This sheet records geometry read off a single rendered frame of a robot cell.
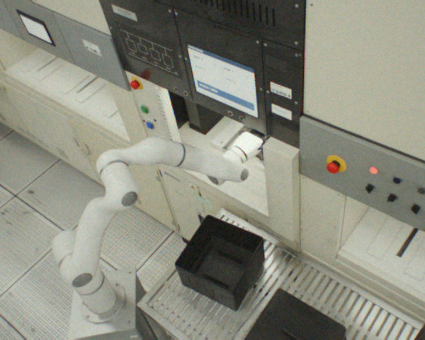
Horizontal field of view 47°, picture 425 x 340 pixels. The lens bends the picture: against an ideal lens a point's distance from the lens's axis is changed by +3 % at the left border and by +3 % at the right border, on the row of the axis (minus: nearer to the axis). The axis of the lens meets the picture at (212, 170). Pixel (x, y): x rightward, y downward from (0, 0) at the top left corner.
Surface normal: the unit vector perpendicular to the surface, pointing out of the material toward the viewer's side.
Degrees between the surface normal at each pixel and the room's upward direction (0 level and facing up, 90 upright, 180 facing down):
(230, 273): 0
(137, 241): 0
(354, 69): 90
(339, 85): 90
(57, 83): 0
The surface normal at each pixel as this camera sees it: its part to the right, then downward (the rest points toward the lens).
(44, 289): -0.14, -0.64
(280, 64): -0.62, 0.65
